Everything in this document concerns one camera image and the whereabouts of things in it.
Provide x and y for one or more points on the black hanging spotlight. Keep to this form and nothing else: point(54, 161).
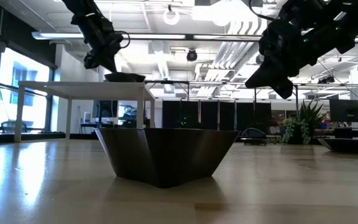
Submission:
point(192, 56)

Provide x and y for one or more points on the leaf-shaped black plate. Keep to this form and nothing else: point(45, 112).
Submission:
point(126, 77)
point(346, 145)

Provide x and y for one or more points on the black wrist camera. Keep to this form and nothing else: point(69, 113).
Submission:
point(286, 90)
point(91, 61)

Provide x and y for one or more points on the green potted succulent plant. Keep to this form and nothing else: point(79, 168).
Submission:
point(306, 118)

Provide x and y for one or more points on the white perforated metal shelf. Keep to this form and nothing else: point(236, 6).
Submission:
point(82, 90)

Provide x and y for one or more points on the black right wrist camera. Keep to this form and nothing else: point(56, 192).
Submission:
point(286, 90)

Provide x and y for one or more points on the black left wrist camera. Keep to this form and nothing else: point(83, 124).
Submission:
point(91, 61)

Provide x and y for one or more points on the black aluminium table frame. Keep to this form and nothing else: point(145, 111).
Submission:
point(42, 136)

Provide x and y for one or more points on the black monitor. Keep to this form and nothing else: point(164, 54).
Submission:
point(104, 109)
point(348, 110)

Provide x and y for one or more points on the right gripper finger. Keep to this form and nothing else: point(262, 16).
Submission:
point(267, 81)
point(263, 71)

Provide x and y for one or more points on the long ceiling light fixture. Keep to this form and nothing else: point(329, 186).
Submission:
point(154, 36)

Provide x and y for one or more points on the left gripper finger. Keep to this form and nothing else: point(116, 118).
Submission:
point(110, 62)

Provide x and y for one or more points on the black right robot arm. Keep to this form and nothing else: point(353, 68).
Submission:
point(353, 15)

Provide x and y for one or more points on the black partition panels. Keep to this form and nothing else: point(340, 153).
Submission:
point(210, 115)

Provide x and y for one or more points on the black metal overhead frame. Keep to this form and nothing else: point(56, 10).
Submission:
point(172, 82)

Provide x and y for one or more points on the wavy square black plate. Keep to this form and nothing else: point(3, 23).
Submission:
point(166, 155)

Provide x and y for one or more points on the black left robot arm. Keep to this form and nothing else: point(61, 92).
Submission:
point(87, 15)

